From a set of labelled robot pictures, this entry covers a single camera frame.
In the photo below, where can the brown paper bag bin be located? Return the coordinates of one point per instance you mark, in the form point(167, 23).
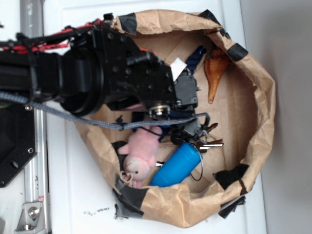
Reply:
point(244, 108)

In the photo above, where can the metal corner bracket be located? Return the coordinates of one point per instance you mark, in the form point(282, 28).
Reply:
point(32, 219)

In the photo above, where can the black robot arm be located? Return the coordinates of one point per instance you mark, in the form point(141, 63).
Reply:
point(84, 69)

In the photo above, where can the silver key bunch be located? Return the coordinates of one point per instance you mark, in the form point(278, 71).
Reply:
point(203, 146)

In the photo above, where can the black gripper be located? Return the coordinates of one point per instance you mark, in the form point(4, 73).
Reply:
point(128, 78)

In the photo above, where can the aluminium extrusion rail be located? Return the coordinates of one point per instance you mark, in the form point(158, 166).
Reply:
point(35, 172)

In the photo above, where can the orange conch seashell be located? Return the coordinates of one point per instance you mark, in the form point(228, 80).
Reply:
point(215, 67)

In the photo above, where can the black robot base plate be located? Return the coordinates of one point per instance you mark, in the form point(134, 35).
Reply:
point(17, 141)

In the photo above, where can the pink plush llama toy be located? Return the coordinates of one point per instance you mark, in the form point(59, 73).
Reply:
point(140, 151)

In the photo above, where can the blue plastic capsule container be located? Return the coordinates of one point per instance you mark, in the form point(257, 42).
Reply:
point(179, 166)

